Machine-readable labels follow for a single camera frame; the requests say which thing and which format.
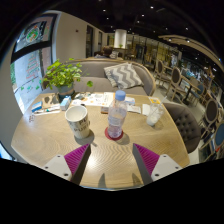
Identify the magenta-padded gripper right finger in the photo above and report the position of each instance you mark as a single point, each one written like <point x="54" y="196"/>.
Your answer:
<point x="148" y="160"/>

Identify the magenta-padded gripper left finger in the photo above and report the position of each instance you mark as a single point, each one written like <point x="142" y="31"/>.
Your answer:
<point x="76" y="159"/>

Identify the clear blue-capped water bottle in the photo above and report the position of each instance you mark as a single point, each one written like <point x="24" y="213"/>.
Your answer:
<point x="116" y="120"/>

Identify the white printed mug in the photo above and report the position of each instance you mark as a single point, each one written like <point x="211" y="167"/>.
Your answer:
<point x="78" y="123"/>

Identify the flat round red coaster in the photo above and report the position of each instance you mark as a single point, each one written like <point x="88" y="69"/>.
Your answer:
<point x="107" y="135"/>

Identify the clear plastic cup with straw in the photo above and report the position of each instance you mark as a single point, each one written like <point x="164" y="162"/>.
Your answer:
<point x="155" y="115"/>

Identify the grey tufted armchair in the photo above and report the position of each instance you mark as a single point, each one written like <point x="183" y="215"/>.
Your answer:
<point x="186" y="126"/>

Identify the white paper napkins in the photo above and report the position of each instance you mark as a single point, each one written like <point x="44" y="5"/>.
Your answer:
<point x="135" y="109"/>

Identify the small blue white box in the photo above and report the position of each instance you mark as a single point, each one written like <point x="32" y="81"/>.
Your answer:
<point x="65" y="103"/>

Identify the white orange cardboard box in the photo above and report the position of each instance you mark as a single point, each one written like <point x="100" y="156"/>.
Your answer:
<point x="104" y="109"/>

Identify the yellow square card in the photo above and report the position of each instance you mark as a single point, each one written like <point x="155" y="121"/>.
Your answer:
<point x="154" y="100"/>

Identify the printed menu sheet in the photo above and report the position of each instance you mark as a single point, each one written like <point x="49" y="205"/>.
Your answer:
<point x="96" y="99"/>

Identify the potted green plant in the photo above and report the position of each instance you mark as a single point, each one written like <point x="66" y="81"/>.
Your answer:
<point x="61" y="75"/>

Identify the group of dining chairs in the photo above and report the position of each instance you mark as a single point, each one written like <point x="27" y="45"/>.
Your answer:
<point x="175" y="78"/>

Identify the grey upholstered sofa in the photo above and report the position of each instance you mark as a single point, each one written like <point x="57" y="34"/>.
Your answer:
<point x="95" y="70"/>

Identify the person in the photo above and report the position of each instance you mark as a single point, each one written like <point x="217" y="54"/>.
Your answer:
<point x="106" y="52"/>

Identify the white round column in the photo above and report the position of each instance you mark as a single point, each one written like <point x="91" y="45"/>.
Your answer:
<point x="120" y="38"/>

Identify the colourful window poster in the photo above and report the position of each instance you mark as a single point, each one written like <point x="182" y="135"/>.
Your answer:
<point x="33" y="33"/>

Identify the group of ceiling lights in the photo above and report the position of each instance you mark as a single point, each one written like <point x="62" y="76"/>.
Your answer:
<point x="151" y="7"/>

